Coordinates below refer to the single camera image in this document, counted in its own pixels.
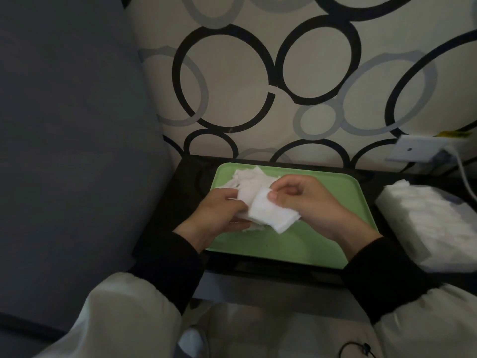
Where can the pile of white cotton pads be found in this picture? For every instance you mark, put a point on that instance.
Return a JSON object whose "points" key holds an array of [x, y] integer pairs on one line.
{"points": [[246, 178]]}

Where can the green plastic tray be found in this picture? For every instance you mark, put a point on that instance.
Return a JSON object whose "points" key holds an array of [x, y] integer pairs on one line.
{"points": [[298, 246]]}

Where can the yellow warning sticker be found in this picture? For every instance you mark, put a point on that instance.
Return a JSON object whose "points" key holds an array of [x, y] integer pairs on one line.
{"points": [[452, 134]]}

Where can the person's left forearm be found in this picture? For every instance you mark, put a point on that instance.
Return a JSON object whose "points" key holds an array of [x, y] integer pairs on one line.
{"points": [[141, 298]]}

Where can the person's right hand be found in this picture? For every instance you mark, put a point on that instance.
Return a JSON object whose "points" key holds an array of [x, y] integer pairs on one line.
{"points": [[316, 208]]}

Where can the person's right forearm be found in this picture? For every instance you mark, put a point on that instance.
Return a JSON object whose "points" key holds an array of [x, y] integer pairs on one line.
{"points": [[402, 298]]}

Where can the person's left hand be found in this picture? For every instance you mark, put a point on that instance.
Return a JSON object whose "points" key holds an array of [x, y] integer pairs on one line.
{"points": [[212, 216]]}

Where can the grey upholstered sofa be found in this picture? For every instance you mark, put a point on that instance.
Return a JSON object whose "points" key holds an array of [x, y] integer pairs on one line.
{"points": [[67, 164]]}

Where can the white wall socket plate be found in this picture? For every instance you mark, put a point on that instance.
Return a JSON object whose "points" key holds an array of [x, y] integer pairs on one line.
{"points": [[410, 149]]}

